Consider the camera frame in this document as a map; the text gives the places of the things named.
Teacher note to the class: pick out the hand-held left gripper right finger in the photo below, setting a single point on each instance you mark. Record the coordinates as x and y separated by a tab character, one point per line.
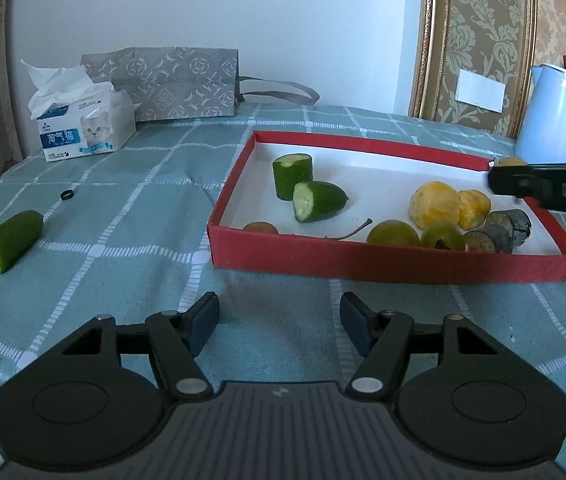
355	322

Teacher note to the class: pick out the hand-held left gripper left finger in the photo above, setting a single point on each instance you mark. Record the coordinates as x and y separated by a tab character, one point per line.
203	322

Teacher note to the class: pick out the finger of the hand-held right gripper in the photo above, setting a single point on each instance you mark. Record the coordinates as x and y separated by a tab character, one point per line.
518	180

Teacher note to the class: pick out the small brown round fruit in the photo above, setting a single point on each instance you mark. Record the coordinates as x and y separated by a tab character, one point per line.
510	161

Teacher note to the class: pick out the yellow peeled fruit piece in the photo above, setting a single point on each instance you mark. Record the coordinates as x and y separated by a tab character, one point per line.
474	207

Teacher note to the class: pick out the peeled pale orange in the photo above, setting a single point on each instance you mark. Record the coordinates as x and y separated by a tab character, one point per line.
433	205

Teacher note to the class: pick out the green tomato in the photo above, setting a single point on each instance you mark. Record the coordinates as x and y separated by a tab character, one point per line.
393	234

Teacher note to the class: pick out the brown round fruit with stem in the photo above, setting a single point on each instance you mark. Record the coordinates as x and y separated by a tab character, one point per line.
260	227

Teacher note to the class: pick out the short cucumber end piece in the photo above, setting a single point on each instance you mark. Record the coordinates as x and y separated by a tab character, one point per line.
323	200

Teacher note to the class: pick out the red shallow cardboard box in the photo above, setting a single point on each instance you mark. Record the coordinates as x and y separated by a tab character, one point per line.
378	180

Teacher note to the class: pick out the short cucumber chunk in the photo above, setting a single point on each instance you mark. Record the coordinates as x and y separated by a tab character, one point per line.
290	177

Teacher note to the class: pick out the light blue kettle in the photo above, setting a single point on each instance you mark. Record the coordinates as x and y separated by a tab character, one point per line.
553	120

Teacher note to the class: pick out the green checked tablecloth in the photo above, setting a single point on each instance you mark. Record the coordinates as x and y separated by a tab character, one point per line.
138	240

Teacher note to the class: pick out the long cucumber end piece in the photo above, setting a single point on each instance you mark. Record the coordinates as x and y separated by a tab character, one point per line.
13	240

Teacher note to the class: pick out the tissue pack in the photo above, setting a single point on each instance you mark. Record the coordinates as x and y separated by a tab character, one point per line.
93	130

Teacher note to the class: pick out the grey patterned bag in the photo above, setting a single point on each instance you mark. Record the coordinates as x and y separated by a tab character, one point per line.
173	80

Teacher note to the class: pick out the white wall switch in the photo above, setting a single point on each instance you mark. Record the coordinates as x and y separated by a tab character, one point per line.
480	89

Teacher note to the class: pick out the gold framed damask wall panel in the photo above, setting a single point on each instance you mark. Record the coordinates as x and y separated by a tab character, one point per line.
488	15

